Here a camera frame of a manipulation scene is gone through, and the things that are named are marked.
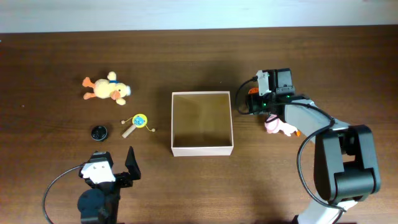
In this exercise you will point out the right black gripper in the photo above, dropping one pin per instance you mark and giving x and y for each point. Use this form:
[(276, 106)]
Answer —
[(253, 105)]

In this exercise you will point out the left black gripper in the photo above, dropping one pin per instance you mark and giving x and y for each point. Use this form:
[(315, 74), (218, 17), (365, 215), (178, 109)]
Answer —
[(123, 177)]

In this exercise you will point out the orange round toy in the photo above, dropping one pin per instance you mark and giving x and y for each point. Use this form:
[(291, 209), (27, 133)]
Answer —
[(253, 91)]

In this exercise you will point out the pink pig toy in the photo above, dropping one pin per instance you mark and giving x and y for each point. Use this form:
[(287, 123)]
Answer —
[(275, 125)]

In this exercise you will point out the white cardboard box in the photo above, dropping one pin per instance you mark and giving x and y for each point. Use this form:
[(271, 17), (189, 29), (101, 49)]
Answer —
[(201, 123)]

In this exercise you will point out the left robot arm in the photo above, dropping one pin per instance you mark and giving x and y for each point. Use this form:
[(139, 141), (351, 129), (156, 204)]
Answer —
[(100, 204)]

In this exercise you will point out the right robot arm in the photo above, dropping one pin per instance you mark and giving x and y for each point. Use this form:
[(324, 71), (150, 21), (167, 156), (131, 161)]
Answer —
[(345, 169)]

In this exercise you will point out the yellow rattle drum toy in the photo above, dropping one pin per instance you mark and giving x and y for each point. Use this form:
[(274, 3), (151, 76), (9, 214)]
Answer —
[(137, 121)]

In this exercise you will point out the black round cap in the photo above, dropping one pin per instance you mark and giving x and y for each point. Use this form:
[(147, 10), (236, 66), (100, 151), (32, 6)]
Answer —
[(99, 133)]

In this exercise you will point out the yellow plush duck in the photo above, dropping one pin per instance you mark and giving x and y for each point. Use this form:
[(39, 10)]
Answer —
[(108, 87)]

